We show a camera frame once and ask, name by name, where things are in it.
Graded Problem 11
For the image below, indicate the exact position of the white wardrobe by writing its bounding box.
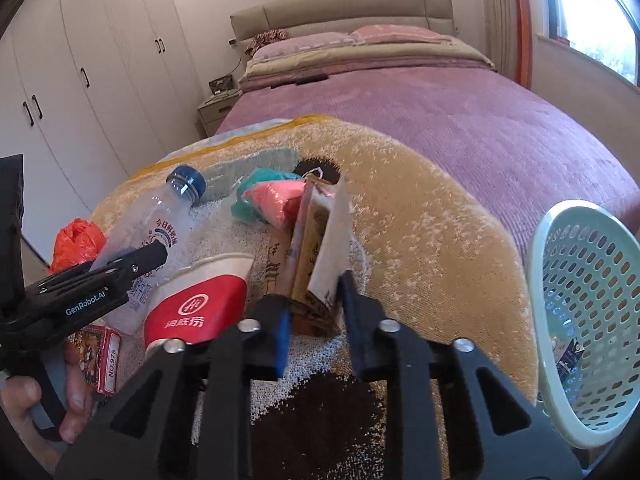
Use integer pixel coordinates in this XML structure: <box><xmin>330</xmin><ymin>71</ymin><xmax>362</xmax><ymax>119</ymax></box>
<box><xmin>0</xmin><ymin>0</ymin><xmax>204</xmax><ymax>267</ymax></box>

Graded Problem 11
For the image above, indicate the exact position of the person's left hand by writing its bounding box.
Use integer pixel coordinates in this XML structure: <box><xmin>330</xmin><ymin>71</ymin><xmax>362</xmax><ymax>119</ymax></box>
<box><xmin>0</xmin><ymin>345</ymin><xmax>96</xmax><ymax>466</ymax></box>

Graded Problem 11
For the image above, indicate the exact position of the pink pillow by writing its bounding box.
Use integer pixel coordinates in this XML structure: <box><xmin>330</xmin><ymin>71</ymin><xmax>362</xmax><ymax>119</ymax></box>
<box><xmin>350</xmin><ymin>25</ymin><xmax>445</xmax><ymax>44</ymax></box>

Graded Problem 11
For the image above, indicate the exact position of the window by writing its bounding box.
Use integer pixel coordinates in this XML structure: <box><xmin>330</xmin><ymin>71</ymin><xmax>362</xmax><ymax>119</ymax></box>
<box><xmin>542</xmin><ymin>0</ymin><xmax>640</xmax><ymax>87</ymax></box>

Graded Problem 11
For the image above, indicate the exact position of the teal crumpled plastic bag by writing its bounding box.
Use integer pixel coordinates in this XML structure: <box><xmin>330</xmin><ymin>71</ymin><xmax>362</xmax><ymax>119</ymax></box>
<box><xmin>231</xmin><ymin>167</ymin><xmax>302</xmax><ymax>224</ymax></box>

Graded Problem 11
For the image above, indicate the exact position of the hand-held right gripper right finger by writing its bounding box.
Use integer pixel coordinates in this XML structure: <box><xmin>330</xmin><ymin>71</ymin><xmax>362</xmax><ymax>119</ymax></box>
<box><xmin>336</xmin><ymin>270</ymin><xmax>587</xmax><ymax>480</ymax></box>

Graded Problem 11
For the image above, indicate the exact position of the beige upholstered headboard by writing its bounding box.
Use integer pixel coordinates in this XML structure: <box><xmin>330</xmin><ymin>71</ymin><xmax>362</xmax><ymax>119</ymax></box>
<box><xmin>230</xmin><ymin>0</ymin><xmax>454</xmax><ymax>45</ymax></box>

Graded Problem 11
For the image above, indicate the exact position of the mauve pillow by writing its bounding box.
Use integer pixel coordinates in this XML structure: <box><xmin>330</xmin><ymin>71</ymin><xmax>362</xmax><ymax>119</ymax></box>
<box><xmin>252</xmin><ymin>31</ymin><xmax>357</xmax><ymax>59</ymax></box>

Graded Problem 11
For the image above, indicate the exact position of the clear plastic bottle blue cap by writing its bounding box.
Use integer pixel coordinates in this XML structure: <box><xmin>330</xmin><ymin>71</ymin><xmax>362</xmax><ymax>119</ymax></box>
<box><xmin>92</xmin><ymin>165</ymin><xmax>208</xmax><ymax>337</ymax></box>

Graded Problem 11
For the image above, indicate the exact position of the pink crumpled plastic bag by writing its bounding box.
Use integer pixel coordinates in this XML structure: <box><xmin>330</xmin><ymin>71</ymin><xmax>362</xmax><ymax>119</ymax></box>
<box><xmin>245</xmin><ymin>181</ymin><xmax>307</xmax><ymax>229</ymax></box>

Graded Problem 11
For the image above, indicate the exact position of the dark small packet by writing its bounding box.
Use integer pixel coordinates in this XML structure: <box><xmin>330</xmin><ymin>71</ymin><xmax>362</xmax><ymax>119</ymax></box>
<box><xmin>552</xmin><ymin>337</ymin><xmax>586</xmax><ymax>387</ymax></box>

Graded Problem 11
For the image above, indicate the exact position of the orange crumpled plastic bag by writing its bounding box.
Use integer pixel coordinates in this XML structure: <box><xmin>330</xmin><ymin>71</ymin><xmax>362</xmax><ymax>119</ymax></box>
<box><xmin>50</xmin><ymin>218</ymin><xmax>108</xmax><ymax>274</ymax></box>

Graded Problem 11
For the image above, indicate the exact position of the red and white paper cup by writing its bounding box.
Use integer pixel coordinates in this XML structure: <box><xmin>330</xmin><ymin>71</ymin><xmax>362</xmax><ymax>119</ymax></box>
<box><xmin>143</xmin><ymin>252</ymin><xmax>256</xmax><ymax>357</ymax></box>

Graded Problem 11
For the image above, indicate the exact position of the orange and white curtain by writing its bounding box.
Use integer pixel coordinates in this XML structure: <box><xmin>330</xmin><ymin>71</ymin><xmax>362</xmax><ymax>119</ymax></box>
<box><xmin>479</xmin><ymin>0</ymin><xmax>534</xmax><ymax>89</ymax></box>

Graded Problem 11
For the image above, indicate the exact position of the beige printed blanket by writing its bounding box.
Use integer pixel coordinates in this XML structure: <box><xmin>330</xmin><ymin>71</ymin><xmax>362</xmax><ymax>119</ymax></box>
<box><xmin>90</xmin><ymin>114</ymin><xmax>541</xmax><ymax>480</ymax></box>

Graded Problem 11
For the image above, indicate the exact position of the red patterned cloth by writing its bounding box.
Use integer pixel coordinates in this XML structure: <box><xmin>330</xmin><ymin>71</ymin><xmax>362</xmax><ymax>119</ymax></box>
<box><xmin>245</xmin><ymin>30</ymin><xmax>289</xmax><ymax>57</ymax></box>

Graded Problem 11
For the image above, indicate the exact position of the beige nightstand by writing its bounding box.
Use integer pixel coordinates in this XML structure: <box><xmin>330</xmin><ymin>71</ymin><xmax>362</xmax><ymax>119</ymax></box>
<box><xmin>196</xmin><ymin>91</ymin><xmax>241</xmax><ymax>137</ymax></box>

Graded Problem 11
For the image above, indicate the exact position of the white paper card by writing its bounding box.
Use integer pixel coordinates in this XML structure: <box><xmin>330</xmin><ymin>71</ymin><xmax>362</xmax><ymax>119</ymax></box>
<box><xmin>306</xmin><ymin>175</ymin><xmax>354</xmax><ymax>307</ymax></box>

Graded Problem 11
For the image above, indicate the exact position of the red playing card box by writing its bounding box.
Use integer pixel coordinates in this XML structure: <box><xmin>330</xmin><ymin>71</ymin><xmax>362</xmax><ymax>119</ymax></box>
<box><xmin>67</xmin><ymin>324</ymin><xmax>124</xmax><ymax>397</ymax></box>

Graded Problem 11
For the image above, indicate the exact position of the olive folded quilt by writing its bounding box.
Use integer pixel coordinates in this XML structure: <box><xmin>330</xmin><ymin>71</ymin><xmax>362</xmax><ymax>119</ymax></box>
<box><xmin>239</xmin><ymin>40</ymin><xmax>497</xmax><ymax>93</ymax></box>

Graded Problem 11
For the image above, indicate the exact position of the purple bed cover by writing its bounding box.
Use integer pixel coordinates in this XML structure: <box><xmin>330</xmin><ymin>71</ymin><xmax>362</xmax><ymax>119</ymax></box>
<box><xmin>215</xmin><ymin>67</ymin><xmax>640</xmax><ymax>271</ymax></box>

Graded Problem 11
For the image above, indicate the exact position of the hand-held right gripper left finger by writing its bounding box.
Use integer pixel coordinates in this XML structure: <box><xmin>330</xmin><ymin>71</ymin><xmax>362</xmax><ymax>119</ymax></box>
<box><xmin>54</xmin><ymin>294</ymin><xmax>294</xmax><ymax>480</ymax></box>

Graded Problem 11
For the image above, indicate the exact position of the light green perforated basket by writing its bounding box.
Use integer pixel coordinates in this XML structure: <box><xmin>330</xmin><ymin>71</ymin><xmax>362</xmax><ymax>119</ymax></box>
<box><xmin>527</xmin><ymin>200</ymin><xmax>640</xmax><ymax>450</ymax></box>

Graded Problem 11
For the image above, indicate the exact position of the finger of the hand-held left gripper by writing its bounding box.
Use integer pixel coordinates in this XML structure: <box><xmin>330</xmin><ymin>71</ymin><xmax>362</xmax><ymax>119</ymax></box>
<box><xmin>92</xmin><ymin>241</ymin><xmax>169</xmax><ymax>282</ymax></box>

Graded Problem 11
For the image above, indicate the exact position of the brown printed paper bag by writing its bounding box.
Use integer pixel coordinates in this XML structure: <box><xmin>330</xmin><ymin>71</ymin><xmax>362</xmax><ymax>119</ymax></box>
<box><xmin>267</xmin><ymin>172</ymin><xmax>346</xmax><ymax>337</ymax></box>

